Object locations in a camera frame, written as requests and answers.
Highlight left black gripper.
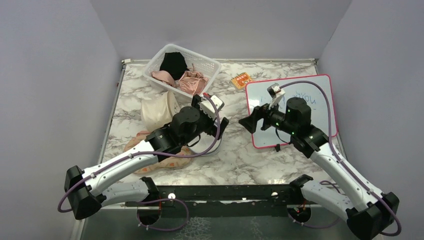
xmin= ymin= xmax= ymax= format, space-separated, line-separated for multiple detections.
xmin=180 ymin=95 xmax=228 ymax=146

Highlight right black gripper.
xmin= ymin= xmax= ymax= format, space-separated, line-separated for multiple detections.
xmin=239 ymin=96 xmax=298 ymax=135

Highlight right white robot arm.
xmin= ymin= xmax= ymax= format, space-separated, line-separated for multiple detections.
xmin=239 ymin=97 xmax=402 ymax=240

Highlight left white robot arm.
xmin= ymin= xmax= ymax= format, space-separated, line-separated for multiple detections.
xmin=57 ymin=93 xmax=229 ymax=220

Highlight floral orange laundry bag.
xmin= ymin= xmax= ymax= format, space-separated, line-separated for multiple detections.
xmin=123 ymin=131 xmax=192 ymax=176

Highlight pink satin bra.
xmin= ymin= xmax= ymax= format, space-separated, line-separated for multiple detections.
xmin=178 ymin=70 xmax=209 ymax=96

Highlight cream cylindrical laundry bag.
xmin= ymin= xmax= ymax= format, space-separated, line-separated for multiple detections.
xmin=141 ymin=91 xmax=181 ymax=132

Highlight beige bra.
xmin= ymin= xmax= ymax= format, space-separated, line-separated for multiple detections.
xmin=151 ymin=70 xmax=177 ymax=88

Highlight orange card pack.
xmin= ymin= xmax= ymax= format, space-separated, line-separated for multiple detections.
xmin=231 ymin=72 xmax=253 ymax=90

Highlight white plastic basket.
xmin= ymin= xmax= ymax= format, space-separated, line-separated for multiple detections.
xmin=142 ymin=43 xmax=221 ymax=102

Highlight pink framed whiteboard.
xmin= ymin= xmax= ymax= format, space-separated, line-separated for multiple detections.
xmin=245 ymin=74 xmax=338 ymax=149

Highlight black garment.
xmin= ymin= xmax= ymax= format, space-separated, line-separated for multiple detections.
xmin=159 ymin=52 xmax=189 ymax=81

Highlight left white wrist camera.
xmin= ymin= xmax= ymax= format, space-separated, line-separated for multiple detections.
xmin=199 ymin=92 xmax=225 ymax=119

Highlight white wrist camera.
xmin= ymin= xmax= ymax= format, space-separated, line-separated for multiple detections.
xmin=267 ymin=83 xmax=285 ymax=110
xmin=199 ymin=92 xmax=225 ymax=119

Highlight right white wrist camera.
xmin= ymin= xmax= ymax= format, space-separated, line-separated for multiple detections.
xmin=267 ymin=83 xmax=285 ymax=110

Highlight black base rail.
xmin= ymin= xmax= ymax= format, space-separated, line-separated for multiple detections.
xmin=125 ymin=184 xmax=312 ymax=222

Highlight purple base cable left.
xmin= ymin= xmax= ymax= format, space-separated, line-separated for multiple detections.
xmin=136 ymin=198 xmax=190 ymax=233

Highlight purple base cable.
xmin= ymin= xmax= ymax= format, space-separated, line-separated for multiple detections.
xmin=136 ymin=198 xmax=190 ymax=233
xmin=287 ymin=180 xmax=342 ymax=230

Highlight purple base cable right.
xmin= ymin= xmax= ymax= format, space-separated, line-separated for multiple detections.
xmin=287 ymin=180 xmax=342 ymax=230

